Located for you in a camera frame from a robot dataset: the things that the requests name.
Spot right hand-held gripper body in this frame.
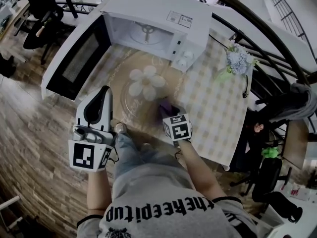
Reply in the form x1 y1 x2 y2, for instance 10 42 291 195
162 113 193 147

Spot black curved metal railing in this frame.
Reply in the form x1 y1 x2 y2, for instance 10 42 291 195
54 0 317 109

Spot pale blue flower bouquet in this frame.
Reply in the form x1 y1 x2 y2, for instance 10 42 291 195
217 40 260 80

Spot person's right forearm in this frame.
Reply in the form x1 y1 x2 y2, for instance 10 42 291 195
177 139 227 200

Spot purple cloth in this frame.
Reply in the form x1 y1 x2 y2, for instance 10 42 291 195
158 97 179 120

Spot black wall railing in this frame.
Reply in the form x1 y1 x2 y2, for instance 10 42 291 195
268 0 310 47

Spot black office chair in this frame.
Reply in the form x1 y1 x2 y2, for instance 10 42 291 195
252 157 304 223
23 0 75 65
229 110 290 197

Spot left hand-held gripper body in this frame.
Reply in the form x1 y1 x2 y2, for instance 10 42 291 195
68 124 117 173

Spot table with checkered tablecloth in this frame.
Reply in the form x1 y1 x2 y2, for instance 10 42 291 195
41 0 253 172

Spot person's grey printed t-shirt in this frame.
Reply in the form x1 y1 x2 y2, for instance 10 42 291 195
76 167 258 238

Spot person's left forearm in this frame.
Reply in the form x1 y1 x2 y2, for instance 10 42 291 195
86 169 112 217

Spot grey garment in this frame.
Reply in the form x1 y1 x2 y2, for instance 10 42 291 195
268 82 314 123

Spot flower-shaped glass plate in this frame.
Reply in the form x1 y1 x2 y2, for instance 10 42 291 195
120 77 174 133

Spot green bag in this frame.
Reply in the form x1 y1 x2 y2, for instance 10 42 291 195
262 146 282 158

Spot black power cable with plug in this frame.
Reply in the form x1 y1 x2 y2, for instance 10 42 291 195
209 33 250 99

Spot white microwave oven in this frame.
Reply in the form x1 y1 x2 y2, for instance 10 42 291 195
41 0 213 101

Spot dark wooden side table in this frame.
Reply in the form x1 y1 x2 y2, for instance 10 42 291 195
282 120 310 170

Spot person's blue jeans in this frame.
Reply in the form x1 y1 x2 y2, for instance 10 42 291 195
113 130 196 190

